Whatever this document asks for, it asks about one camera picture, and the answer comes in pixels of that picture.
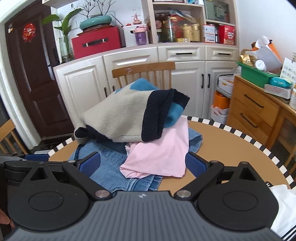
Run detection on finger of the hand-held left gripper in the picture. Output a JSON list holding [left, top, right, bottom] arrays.
[[4, 153, 50, 171]]

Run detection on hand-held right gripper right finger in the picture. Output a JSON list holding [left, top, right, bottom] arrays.
[[174, 152, 266, 201]]

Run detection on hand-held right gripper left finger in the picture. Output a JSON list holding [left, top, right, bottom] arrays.
[[23, 152, 111, 202]]

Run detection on beige blue navy knit sweater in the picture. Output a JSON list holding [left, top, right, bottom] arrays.
[[74, 78, 190, 143]]

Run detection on person's left hand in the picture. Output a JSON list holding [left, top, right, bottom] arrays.
[[0, 208, 15, 229]]

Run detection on blue denim jeans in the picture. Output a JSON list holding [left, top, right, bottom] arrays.
[[69, 127, 203, 193]]

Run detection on pink shirt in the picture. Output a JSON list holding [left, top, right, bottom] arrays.
[[120, 117, 190, 179]]

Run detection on wooden spindle-back chair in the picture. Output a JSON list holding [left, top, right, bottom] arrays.
[[112, 62, 176, 95], [0, 119, 28, 154]]

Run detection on orange bin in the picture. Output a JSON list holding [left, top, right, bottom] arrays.
[[213, 91, 232, 110]]

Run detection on white cabinet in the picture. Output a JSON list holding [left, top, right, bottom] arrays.
[[53, 45, 240, 121]]

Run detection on dark brown door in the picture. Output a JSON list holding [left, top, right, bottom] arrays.
[[5, 5, 74, 139]]

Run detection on wooden drawer cabinet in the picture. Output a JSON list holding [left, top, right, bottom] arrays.
[[227, 75, 296, 167]]

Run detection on white plastic storage rack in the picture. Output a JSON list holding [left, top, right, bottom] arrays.
[[211, 74, 235, 126]]

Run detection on white garment with dark stripes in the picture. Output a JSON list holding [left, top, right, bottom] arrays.
[[265, 181, 296, 241]]

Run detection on green plastic tray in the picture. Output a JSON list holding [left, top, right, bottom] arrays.
[[236, 61, 280, 88]]

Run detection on pink tissue box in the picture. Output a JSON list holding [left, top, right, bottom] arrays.
[[264, 84, 293, 99]]

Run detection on gold foil bag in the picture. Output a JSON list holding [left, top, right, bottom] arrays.
[[239, 54, 258, 67]]

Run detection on white bottle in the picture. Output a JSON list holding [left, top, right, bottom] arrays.
[[289, 85, 296, 110]]

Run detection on teal wet wipes pack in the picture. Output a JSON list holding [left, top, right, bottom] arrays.
[[269, 77, 293, 88]]

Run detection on red storage box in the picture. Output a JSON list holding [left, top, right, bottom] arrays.
[[71, 26, 122, 59]]

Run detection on red door ornament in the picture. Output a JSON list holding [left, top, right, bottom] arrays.
[[22, 23, 37, 42]]

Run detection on white and orange box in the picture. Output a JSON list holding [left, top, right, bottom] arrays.
[[203, 24, 217, 43]]

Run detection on white desk calendar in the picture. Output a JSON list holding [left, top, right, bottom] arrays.
[[279, 57, 296, 83]]

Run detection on gold tin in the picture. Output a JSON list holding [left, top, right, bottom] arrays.
[[183, 24, 193, 42], [192, 23, 201, 42]]

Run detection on red printed box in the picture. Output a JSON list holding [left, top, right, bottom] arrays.
[[217, 24, 236, 45]]

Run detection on orange and white bag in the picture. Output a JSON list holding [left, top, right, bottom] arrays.
[[251, 36, 284, 68]]

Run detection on green leafy plant in vase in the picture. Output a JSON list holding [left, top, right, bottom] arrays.
[[42, 8, 82, 63]]

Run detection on purple water bottle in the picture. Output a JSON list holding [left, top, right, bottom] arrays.
[[133, 26, 148, 45]]

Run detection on dark glass jar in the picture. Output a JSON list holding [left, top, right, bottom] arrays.
[[154, 11, 178, 43]]

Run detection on teal ceramic planter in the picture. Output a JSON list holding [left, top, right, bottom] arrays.
[[80, 14, 112, 32]]

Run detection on pink toy figure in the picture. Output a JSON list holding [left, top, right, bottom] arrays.
[[126, 13, 142, 26]]

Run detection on white shelf unit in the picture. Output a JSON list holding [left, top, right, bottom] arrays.
[[141, 0, 238, 46]]

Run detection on green storage box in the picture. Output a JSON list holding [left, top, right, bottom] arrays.
[[203, 0, 230, 22]]

